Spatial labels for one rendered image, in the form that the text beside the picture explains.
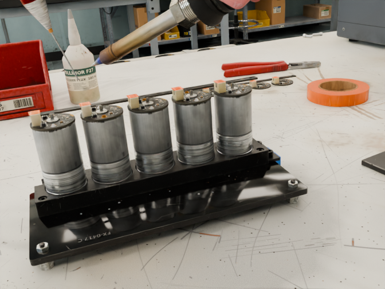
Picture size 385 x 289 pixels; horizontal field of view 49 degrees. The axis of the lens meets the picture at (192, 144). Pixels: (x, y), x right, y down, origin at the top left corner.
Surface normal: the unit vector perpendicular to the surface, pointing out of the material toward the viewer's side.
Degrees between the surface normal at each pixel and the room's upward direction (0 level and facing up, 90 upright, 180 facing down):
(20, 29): 90
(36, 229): 0
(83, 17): 90
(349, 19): 90
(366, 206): 0
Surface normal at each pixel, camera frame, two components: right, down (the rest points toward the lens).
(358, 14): -0.91, 0.23
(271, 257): -0.07, -0.91
